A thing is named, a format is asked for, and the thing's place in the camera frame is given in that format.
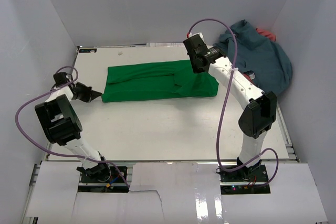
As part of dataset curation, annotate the green polo shirt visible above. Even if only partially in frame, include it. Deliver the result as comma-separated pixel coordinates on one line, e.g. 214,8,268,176
102,60,219,103

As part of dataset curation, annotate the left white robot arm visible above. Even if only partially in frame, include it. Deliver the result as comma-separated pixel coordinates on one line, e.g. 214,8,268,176
35,72,111,182

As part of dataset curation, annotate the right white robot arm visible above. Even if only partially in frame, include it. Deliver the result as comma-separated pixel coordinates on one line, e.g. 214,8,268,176
183,33,277,182

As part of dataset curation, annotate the black label sticker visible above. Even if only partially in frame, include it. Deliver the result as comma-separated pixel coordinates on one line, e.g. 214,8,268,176
78,48,97,54

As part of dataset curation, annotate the white printed label strip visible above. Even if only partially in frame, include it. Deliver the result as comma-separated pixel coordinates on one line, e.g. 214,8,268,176
146,42,184,47

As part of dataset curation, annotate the blue-grey t shirt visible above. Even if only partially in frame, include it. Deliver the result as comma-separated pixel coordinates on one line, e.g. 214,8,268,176
213,19,293,96

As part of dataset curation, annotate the coral red t shirt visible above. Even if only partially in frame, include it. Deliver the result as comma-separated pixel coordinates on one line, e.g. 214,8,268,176
256,28,276,42

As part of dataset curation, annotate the white paper sheet front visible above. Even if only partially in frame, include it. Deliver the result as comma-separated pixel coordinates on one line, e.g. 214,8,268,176
26,162,328,223

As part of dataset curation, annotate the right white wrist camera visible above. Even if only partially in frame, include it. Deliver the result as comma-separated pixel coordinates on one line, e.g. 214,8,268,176
186,33,204,40

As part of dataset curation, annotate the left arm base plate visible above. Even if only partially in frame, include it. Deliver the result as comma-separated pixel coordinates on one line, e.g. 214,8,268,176
78,166,129,193

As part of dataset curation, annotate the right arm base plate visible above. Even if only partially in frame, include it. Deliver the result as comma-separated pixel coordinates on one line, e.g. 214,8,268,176
216,165,271,195

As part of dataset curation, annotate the aluminium table frame rail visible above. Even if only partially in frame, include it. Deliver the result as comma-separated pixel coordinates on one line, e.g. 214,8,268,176
276,103,300,163

